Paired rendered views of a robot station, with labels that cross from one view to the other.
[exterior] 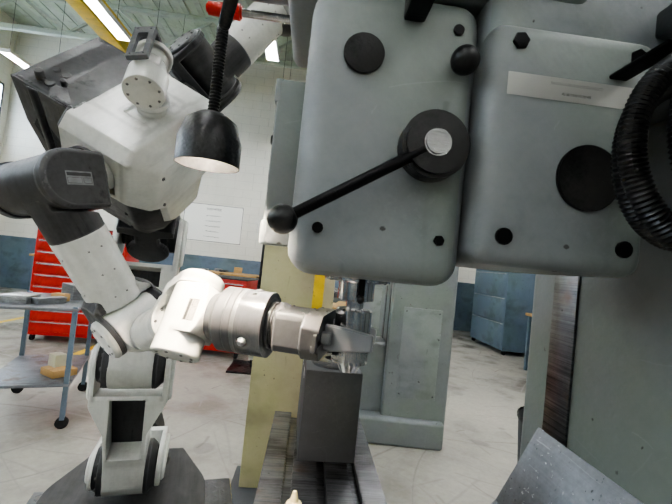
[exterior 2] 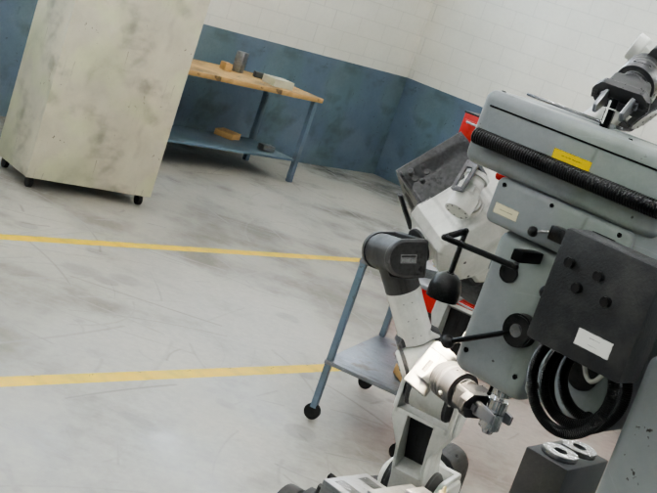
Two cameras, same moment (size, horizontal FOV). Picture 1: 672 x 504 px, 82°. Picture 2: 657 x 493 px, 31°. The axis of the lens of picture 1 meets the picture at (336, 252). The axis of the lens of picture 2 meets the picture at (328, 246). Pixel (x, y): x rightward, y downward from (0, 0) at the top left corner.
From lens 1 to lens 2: 2.25 m
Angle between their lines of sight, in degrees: 44
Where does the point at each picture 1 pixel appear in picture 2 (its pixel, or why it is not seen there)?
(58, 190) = (394, 267)
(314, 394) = (526, 469)
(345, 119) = (492, 301)
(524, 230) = not seen: hidden behind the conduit
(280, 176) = not seen: hidden behind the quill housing
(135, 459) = (416, 478)
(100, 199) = (417, 272)
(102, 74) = (450, 171)
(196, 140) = (433, 290)
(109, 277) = (412, 324)
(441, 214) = (520, 364)
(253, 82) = not seen: outside the picture
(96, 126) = (430, 220)
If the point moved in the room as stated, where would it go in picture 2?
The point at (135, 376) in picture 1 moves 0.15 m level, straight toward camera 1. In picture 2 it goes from (429, 403) to (415, 416)
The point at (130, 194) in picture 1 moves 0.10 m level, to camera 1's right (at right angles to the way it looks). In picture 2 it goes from (442, 267) to (471, 283)
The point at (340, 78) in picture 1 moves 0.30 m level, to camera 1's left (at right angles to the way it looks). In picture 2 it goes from (496, 281) to (396, 229)
